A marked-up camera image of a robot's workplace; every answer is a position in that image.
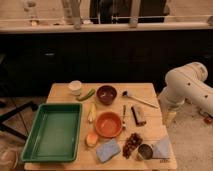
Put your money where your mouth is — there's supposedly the metal cup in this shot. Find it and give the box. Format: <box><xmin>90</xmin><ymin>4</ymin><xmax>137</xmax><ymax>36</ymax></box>
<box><xmin>137</xmin><ymin>144</ymin><xmax>153</xmax><ymax>160</ymax></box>

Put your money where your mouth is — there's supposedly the dark grape bunch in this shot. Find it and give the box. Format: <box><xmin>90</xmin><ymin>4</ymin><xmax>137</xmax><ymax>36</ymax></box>
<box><xmin>123</xmin><ymin>133</ymin><xmax>143</xmax><ymax>159</ymax></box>

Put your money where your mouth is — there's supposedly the wooden handled spoon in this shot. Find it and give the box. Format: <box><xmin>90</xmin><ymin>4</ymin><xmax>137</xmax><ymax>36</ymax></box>
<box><xmin>122</xmin><ymin>91</ymin><xmax>158</xmax><ymax>108</ymax></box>

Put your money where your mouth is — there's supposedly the brown chocolate bar block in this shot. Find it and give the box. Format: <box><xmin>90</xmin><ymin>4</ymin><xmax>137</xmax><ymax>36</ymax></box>
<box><xmin>131</xmin><ymin>105</ymin><xmax>146</xmax><ymax>126</ymax></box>

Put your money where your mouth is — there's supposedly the white paper cup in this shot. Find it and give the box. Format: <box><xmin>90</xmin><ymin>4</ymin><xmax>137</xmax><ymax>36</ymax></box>
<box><xmin>68</xmin><ymin>80</ymin><xmax>82</xmax><ymax>96</ymax></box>

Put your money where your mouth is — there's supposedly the green cucumber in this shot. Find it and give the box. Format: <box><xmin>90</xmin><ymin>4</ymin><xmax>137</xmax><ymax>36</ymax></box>
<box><xmin>76</xmin><ymin>89</ymin><xmax>96</xmax><ymax>101</ymax></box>

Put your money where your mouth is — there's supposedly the yellow corn cob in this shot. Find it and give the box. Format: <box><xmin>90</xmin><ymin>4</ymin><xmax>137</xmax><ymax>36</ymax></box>
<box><xmin>88</xmin><ymin>103</ymin><xmax>97</xmax><ymax>123</ymax></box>

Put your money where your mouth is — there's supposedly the black chair base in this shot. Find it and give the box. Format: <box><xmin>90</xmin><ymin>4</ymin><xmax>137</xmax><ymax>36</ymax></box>
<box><xmin>0</xmin><ymin>100</ymin><xmax>39</xmax><ymax>141</ymax></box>

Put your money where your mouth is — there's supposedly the peach fruit toy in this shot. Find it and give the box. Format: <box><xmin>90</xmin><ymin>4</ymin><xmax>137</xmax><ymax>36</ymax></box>
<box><xmin>86</xmin><ymin>132</ymin><xmax>98</xmax><ymax>147</ymax></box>

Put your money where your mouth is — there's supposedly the blue sponge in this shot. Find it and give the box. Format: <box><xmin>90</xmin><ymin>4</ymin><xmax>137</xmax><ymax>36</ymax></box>
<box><xmin>96</xmin><ymin>139</ymin><xmax>121</xmax><ymax>163</ymax></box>

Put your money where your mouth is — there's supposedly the dark brown bowl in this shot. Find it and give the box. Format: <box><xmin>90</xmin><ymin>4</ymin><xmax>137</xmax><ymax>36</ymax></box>
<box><xmin>96</xmin><ymin>85</ymin><xmax>117</xmax><ymax>105</ymax></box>

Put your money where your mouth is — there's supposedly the orange bowl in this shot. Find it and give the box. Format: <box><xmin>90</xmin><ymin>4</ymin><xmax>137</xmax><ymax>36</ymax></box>
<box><xmin>95</xmin><ymin>112</ymin><xmax>122</xmax><ymax>138</ymax></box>

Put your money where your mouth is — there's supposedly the metal fork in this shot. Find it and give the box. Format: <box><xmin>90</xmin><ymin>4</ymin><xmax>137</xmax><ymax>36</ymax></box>
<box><xmin>122</xmin><ymin>105</ymin><xmax>126</xmax><ymax>130</ymax></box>

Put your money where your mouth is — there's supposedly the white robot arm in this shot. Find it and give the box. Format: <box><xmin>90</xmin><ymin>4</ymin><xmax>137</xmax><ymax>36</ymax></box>
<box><xmin>158</xmin><ymin>62</ymin><xmax>213</xmax><ymax>125</ymax></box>

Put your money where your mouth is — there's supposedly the green plastic tray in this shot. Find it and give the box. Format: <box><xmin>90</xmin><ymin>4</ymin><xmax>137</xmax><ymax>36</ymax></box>
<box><xmin>21</xmin><ymin>103</ymin><xmax>82</xmax><ymax>163</ymax></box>

